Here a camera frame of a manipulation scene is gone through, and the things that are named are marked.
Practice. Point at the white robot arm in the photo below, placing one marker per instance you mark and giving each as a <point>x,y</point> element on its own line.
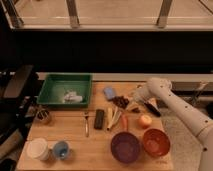
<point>200,125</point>

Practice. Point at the black rectangular block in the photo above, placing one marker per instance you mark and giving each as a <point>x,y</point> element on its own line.
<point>99,119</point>

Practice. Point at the blue sponge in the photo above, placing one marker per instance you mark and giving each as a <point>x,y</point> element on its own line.
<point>109,93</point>

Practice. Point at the orange carrot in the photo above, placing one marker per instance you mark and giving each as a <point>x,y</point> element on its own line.
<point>124,121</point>

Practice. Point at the crumpled white cloth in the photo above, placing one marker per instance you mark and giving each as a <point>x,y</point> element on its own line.
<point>71,96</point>

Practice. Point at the black handled knife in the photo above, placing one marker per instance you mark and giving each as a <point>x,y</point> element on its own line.
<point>152,109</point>

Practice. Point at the green plastic tray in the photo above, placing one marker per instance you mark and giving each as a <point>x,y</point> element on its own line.
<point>55,86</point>

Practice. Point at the blue cup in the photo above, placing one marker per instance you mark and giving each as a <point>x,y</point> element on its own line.
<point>61,150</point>

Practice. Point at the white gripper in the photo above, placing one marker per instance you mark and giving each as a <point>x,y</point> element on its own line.
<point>140,94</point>

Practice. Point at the red bowl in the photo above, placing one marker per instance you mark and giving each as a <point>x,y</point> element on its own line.
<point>156,143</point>

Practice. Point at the yellow corn with husk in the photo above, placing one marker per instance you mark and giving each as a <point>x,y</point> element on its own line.
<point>113,116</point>

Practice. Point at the wooden cutting board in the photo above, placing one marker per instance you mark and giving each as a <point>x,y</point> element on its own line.
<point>87,153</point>

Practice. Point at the black chair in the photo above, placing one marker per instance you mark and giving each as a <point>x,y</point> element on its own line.
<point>16,99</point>

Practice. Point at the white cup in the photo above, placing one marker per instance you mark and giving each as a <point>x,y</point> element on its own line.
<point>38,149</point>

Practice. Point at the yellow red apple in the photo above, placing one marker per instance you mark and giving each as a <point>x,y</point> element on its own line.
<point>145,121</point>

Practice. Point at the purple bowl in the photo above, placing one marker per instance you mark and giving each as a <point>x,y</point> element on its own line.
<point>125,147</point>

